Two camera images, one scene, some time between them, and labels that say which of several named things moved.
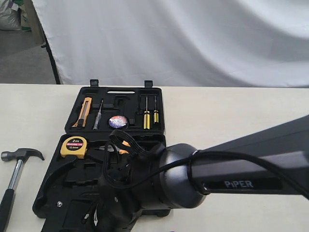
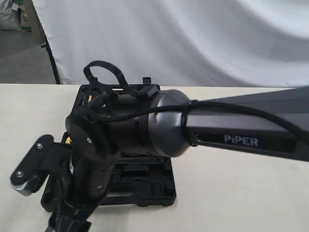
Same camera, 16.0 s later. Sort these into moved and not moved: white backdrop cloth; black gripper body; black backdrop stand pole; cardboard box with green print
Moved: black gripper body
Not moved: white backdrop cloth; cardboard box with green print; black backdrop stand pole
